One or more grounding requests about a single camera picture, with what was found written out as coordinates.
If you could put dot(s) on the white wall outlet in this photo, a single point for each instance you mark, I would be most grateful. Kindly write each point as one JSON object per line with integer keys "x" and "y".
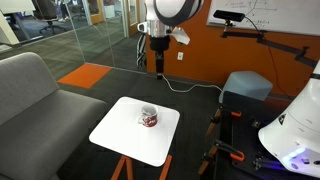
{"x": 180, "y": 56}

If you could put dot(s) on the black stereo camera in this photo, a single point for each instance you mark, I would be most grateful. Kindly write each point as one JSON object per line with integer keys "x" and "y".
{"x": 229, "y": 15}

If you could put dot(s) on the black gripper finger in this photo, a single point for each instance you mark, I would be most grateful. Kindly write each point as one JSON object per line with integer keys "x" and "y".
{"x": 161, "y": 63}
{"x": 157, "y": 63}

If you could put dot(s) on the maroon mug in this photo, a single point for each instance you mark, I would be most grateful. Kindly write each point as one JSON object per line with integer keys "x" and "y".
{"x": 149, "y": 118}

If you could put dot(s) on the white side table orange legs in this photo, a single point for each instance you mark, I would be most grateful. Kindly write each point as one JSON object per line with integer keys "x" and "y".
{"x": 136, "y": 131}

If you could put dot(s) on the black orange clamp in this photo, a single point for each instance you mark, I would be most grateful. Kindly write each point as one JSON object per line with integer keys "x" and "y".
{"x": 230, "y": 151}
{"x": 213, "y": 121}

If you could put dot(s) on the black office chair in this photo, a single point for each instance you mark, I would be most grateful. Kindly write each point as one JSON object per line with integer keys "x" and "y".
{"x": 48, "y": 15}

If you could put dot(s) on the black perforated breadboard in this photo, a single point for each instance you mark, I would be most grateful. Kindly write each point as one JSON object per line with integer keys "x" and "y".
{"x": 246, "y": 140}

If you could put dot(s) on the grey sofa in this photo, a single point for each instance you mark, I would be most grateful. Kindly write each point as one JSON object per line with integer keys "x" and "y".
{"x": 36, "y": 123}

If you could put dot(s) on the black mounting bracket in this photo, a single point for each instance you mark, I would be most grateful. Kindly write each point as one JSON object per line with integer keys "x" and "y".
{"x": 259, "y": 163}

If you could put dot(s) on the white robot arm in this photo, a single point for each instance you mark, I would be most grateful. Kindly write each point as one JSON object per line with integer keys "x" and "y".
{"x": 173, "y": 8}

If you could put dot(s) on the white desk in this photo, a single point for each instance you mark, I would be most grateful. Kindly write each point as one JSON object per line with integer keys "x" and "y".
{"x": 8, "y": 30}

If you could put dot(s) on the black table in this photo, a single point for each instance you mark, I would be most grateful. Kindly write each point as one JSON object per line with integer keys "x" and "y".
{"x": 224, "y": 133}

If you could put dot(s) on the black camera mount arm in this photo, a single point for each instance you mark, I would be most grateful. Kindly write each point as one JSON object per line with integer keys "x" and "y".
{"x": 280, "y": 46}

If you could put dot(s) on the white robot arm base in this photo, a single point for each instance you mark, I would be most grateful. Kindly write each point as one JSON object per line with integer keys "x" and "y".
{"x": 296, "y": 130}

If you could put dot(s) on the whiteboard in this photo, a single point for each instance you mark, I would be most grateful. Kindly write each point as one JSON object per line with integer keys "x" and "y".
{"x": 286, "y": 16}

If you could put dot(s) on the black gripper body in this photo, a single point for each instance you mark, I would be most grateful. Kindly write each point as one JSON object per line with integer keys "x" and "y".
{"x": 159, "y": 42}

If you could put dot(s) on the light blue stool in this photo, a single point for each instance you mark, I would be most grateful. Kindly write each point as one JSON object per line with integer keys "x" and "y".
{"x": 246, "y": 85}

